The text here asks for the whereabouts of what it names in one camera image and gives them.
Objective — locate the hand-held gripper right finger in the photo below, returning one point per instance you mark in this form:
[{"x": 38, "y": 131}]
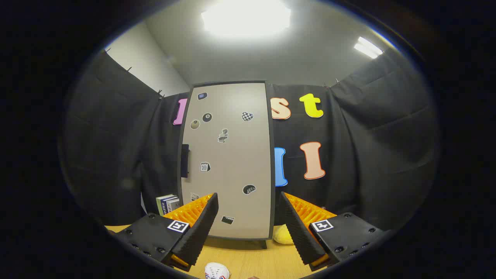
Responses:
[{"x": 298, "y": 232}]

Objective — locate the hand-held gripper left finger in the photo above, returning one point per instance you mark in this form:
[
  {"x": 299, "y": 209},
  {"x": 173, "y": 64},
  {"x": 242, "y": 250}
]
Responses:
[{"x": 199, "y": 232}]

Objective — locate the white canvas shoe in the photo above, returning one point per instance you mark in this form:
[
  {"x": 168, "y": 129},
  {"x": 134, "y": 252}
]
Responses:
[{"x": 217, "y": 270}]

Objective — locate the beige shoe cabinet door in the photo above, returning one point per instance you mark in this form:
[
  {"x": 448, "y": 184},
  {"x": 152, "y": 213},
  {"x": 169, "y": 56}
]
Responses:
[{"x": 232, "y": 174}]

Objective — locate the dark grey shoe cabinet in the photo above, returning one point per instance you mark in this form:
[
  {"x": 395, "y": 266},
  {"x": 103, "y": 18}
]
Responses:
[{"x": 272, "y": 155}]

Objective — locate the yellow soft toy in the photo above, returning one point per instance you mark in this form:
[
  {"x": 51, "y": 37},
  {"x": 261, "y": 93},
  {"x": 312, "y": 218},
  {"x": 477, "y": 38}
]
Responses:
[{"x": 283, "y": 235}]

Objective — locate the blue book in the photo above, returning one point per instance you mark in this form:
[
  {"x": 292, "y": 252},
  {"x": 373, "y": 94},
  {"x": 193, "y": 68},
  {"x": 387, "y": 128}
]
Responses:
[{"x": 166, "y": 203}]

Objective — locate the black backdrop cloth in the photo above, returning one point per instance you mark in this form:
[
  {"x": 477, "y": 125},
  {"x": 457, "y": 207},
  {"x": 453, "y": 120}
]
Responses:
[{"x": 116, "y": 155}]

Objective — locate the narrow ceiling light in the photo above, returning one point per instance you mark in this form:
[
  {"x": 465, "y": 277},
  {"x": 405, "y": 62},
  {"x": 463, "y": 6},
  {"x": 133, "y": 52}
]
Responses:
[{"x": 368, "y": 47}]

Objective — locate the large ceiling light panel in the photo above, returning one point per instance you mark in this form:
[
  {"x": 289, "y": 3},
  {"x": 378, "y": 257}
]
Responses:
[{"x": 246, "y": 19}]

